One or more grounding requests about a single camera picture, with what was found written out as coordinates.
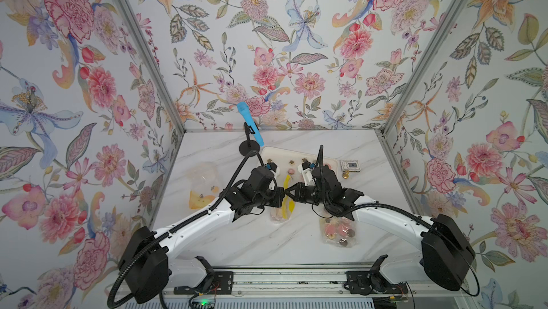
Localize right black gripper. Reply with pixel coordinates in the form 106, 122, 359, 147
284, 183, 333, 208

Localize ziploc bag of cookies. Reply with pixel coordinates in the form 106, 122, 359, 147
320, 217, 357, 248
270, 174, 295, 224

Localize ziploc bag yellow duck print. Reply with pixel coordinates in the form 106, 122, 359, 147
188, 162, 220, 210

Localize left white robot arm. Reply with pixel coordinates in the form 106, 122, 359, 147
107, 163, 284, 308

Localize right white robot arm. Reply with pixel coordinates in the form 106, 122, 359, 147
285, 166, 475, 291

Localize pile of poured cookies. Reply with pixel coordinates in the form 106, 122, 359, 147
287, 159, 320, 178

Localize black microphone stand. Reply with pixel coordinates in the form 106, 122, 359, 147
238, 123, 261, 156

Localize small QR code box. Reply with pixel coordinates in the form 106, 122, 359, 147
341, 160, 361, 173

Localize blue microphone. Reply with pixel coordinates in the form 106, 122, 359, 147
236, 101, 265, 147

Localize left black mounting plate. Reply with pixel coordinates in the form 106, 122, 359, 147
174, 271, 234, 296

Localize black mounting plate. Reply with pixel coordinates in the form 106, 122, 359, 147
174, 271, 234, 296
343, 270, 409, 296

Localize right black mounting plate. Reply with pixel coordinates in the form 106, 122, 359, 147
343, 270, 409, 296

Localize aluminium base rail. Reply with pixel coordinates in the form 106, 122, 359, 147
134, 265, 466, 303

